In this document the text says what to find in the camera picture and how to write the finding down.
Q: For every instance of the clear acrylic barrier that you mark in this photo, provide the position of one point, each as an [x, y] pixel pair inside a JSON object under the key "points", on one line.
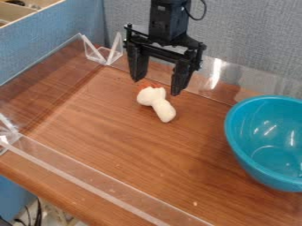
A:
{"points": [[136, 202], [226, 82], [24, 55]]}

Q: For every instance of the clear acrylic corner bracket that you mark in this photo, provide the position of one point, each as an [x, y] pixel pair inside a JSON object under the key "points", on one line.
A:
{"points": [[103, 55]]}

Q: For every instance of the clear acrylic front barrier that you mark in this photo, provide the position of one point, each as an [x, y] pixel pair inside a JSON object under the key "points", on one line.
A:
{"points": [[136, 202]]}

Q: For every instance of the clear acrylic back barrier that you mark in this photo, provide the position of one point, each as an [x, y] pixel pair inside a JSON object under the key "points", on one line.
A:
{"points": [[226, 82]]}

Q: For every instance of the clear acrylic left barrier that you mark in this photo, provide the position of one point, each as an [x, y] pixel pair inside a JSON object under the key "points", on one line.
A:
{"points": [[24, 55]]}

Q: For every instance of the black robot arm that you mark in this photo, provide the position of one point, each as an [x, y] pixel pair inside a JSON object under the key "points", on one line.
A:
{"points": [[168, 19]]}

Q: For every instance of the wooden shelf box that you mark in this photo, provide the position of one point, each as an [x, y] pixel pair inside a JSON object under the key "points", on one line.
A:
{"points": [[15, 10]]}

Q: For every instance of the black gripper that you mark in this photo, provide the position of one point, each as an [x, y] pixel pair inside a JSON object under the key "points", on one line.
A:
{"points": [[182, 51]]}

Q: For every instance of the white plush mushroom toy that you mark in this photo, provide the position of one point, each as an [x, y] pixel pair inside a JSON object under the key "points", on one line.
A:
{"points": [[151, 96]]}

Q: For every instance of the blue plastic bowl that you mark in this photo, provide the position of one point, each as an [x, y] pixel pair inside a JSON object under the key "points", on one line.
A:
{"points": [[263, 133]]}

